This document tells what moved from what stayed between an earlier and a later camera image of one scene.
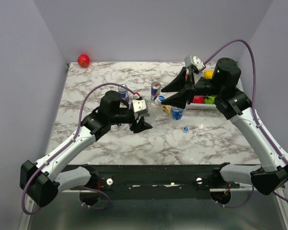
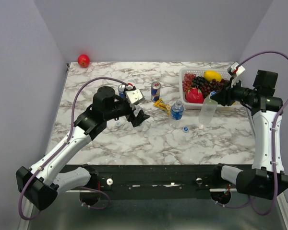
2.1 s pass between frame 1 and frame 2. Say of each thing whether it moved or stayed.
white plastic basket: moved
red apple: stayed
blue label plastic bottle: stayed
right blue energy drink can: stayed
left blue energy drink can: stayed
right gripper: moved
